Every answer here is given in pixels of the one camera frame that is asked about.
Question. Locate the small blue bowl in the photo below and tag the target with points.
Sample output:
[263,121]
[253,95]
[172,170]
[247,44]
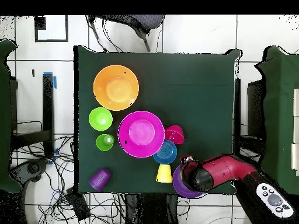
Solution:
[166,152]

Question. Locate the yellow cup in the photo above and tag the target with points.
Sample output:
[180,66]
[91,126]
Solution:
[164,175]

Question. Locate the purple bowl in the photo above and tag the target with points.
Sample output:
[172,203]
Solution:
[178,186]

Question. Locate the small red bowl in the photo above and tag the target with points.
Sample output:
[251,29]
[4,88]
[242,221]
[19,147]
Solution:
[175,134]

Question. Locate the large pink bowl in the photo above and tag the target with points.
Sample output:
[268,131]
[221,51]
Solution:
[141,134]

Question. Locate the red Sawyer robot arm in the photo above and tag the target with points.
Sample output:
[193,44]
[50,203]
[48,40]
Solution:
[224,170]

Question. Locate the dark green tablecloth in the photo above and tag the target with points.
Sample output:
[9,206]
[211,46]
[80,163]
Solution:
[198,93]

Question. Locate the green cup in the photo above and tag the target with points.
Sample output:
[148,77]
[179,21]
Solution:
[102,143]

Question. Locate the purple cup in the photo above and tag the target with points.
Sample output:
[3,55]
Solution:
[100,179]

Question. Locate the small green bowl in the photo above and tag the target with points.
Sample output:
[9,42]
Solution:
[100,119]

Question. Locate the large orange bowl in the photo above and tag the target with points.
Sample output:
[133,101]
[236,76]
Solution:
[116,87]

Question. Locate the green-clothed side table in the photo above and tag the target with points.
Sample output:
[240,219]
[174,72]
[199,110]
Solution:
[278,105]
[4,116]

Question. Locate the black power strip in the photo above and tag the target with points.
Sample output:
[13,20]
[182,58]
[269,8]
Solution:
[78,205]

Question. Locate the grey office chair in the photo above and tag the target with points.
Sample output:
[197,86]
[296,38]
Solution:
[144,21]

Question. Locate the black metal stand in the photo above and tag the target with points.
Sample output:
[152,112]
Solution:
[48,105]

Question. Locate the blue tape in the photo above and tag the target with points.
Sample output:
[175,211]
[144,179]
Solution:
[55,82]

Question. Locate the black caster leg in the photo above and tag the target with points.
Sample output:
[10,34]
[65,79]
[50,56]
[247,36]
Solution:
[30,168]

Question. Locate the black square frame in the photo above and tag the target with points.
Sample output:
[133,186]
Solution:
[51,40]

